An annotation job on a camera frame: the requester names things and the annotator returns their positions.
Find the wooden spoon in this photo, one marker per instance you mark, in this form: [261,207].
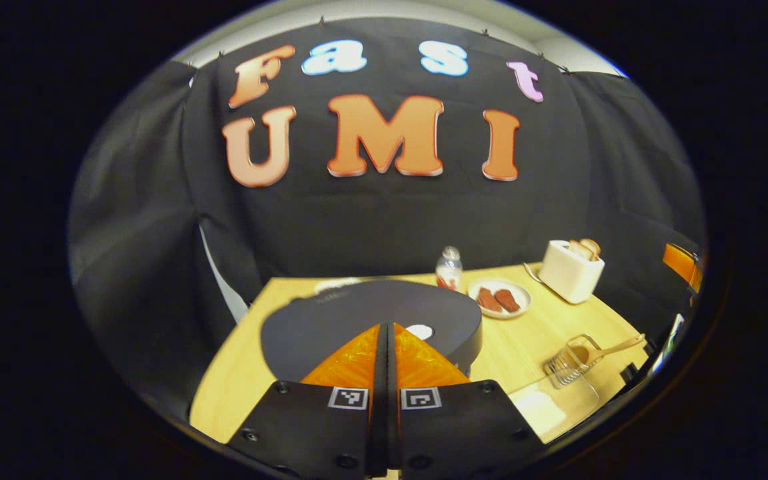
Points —
[617,346]

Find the white oval plate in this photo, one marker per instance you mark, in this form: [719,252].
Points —
[514,308]

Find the clear plastic bottle red label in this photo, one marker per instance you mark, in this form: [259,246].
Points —
[449,270]

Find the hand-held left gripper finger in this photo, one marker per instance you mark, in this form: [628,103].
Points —
[380,426]
[394,426]

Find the toast slice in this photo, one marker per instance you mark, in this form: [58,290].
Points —
[592,246]
[579,249]

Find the white toaster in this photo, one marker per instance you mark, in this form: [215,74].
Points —
[567,273]

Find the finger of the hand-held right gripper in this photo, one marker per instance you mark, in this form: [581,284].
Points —
[680,263]

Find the black silver rice cooker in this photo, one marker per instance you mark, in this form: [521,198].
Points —
[330,326]

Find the white rice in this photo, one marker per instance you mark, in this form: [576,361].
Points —
[538,412]

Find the brown meat piece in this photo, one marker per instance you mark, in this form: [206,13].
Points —
[508,300]
[488,300]

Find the clear glass rice tray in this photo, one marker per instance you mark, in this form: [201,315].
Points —
[584,400]

